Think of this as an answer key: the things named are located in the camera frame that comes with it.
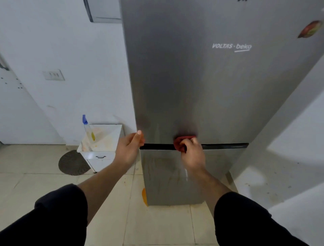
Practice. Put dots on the person's right hand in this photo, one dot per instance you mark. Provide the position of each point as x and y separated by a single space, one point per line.
193 157

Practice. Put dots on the person's left hand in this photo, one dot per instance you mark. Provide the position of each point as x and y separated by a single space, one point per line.
127 149

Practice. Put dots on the red cloth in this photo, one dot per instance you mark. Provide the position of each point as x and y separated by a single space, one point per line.
181 140

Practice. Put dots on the spray bottle blue nozzle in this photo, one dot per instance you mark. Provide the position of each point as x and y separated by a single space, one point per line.
88 129

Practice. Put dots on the silver refrigerator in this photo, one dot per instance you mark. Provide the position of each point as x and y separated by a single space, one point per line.
202 88

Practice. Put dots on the person's right forearm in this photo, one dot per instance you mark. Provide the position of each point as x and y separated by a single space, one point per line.
240 218

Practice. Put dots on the person's left forearm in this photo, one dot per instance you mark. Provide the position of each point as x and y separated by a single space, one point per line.
50 215

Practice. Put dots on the small white marble table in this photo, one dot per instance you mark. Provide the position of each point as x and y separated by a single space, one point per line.
101 142

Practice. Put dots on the round dark woven mat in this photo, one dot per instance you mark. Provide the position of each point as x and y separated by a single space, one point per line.
73 163

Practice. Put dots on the white door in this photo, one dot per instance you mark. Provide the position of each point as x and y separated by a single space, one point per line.
20 119

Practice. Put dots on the grey electrical panel box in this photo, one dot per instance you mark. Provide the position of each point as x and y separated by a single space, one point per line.
103 10

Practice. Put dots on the red round sticker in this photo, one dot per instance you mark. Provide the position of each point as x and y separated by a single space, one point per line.
310 29

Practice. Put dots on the white wall switch plate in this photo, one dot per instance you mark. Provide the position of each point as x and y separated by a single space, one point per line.
53 75

